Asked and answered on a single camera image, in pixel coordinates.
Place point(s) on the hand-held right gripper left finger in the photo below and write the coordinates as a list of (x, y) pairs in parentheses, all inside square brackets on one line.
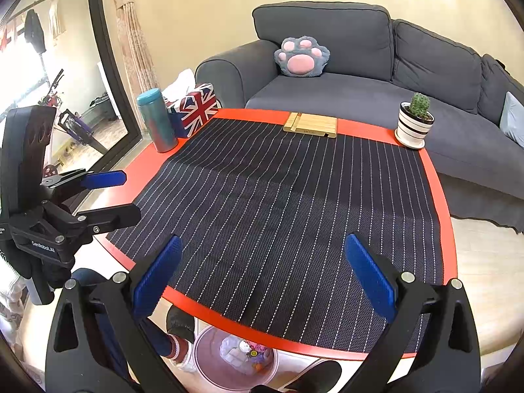
[(159, 278)]

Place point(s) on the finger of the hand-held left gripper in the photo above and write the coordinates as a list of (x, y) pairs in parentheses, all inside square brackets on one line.
[(118, 217), (104, 179)]

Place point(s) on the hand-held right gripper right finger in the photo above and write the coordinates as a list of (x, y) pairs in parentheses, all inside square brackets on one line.
[(370, 276)]

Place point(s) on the person's left black shoe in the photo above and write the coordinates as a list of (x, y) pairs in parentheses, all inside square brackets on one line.
[(180, 321)]

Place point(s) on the teal thermos bottle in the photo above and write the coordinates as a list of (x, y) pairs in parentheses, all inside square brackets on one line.
[(157, 123)]

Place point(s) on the bicycle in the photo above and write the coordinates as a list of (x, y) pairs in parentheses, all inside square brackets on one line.
[(51, 94)]

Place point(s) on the white cabinet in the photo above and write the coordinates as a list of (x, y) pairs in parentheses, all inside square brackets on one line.
[(107, 90)]

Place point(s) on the black striped table mat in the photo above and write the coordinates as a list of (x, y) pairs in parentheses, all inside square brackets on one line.
[(286, 213)]

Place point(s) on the flag print tissue box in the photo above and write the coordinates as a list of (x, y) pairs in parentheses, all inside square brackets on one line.
[(194, 112)]

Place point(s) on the white tissue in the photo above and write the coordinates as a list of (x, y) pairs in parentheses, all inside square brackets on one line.
[(180, 84)]

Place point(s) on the patterned curtain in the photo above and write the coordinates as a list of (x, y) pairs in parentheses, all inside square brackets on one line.
[(133, 49)]

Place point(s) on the white saucer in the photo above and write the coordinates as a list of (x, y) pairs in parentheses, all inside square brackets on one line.
[(405, 142)]

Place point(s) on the hanging dark jacket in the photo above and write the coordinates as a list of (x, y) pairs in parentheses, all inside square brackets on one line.
[(35, 30)]

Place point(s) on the red table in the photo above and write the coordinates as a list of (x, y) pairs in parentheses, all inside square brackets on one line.
[(245, 114)]

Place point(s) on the potted cactus striped pot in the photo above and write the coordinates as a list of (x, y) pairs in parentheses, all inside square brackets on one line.
[(413, 125)]

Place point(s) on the wooden phone stand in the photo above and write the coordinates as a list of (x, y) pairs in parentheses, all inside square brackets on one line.
[(315, 125)]

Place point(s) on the grey sofa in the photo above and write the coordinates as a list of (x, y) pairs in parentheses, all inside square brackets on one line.
[(348, 90)]

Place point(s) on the light blue pillow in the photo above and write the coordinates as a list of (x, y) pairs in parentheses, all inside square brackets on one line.
[(513, 118)]

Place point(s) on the paw-shaped plush cushion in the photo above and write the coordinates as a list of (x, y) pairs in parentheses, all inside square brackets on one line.
[(301, 59)]

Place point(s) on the black window frame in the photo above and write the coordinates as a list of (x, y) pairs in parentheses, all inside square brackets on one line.
[(112, 69)]

